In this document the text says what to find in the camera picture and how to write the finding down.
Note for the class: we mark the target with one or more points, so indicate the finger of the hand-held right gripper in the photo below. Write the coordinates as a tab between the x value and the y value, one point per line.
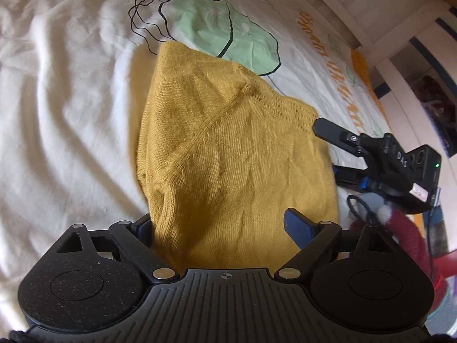
334	130
351	177

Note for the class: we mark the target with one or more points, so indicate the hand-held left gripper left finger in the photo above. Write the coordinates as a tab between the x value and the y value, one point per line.
142	230

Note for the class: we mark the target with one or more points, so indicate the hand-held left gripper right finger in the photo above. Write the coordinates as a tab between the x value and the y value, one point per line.
298	227

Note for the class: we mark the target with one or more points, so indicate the yellow knit sweater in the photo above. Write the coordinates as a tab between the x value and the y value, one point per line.
228	160

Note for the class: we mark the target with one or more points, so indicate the person's right forearm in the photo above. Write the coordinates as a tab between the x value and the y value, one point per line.
407	237

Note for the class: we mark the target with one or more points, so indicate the dark patterned cloth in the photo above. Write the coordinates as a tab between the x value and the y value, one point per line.
437	110

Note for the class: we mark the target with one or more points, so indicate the white leaf-print duvet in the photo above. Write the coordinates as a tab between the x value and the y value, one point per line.
68	89

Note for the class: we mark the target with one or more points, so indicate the white wooden bed frame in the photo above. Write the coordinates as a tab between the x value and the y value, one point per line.
360	7

